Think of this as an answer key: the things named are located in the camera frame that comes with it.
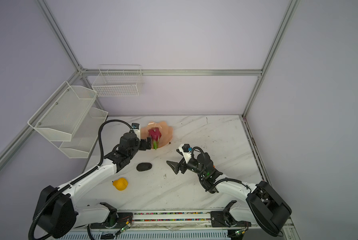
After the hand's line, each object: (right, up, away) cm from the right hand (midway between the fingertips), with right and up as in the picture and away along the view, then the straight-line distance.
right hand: (172, 156), depth 76 cm
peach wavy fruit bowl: (-6, +12, +31) cm, 34 cm away
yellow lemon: (-29, -16, +4) cm, 33 cm away
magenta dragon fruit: (-13, +11, +22) cm, 28 cm away
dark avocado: (-18, -8, +11) cm, 22 cm away
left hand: (-17, +9, +8) cm, 21 cm away
